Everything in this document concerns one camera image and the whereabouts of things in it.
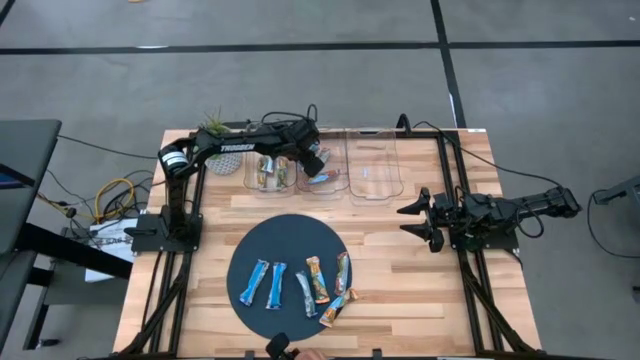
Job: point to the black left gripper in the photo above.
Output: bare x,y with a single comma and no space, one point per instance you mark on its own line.
302,137

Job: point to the blue and red granola bar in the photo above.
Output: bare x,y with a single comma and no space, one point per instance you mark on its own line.
325,176

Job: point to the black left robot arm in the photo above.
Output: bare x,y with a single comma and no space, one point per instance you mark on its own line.
235,147

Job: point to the white papers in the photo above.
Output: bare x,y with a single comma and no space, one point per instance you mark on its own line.
112,240

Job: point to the black aluminium rig frame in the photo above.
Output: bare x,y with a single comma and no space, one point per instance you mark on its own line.
425,134

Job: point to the white blue snack bag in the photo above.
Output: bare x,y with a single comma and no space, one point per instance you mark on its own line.
306,294

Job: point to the potted plant triangle-pattern pot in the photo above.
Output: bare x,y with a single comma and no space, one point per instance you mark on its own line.
227,165

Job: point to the person's hand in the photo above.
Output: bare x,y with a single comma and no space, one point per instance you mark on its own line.
310,355

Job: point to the orange peanut butter granola bar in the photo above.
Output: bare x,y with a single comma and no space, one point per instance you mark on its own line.
336,310

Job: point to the round dark woven placemat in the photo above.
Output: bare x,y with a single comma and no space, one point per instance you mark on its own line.
287,240

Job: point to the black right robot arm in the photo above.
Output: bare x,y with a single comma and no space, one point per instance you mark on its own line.
540,205

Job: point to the green orange granola bar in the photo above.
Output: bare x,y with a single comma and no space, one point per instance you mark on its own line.
282,172
262,172

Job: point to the black desk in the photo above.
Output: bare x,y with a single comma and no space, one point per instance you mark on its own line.
25,175

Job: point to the clear plastic bin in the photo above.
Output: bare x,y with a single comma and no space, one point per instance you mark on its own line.
375,170
339,187
252,181

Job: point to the orange snack bar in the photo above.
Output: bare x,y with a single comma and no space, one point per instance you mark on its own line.
318,280

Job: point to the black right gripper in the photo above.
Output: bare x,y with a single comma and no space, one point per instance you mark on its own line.
447,215

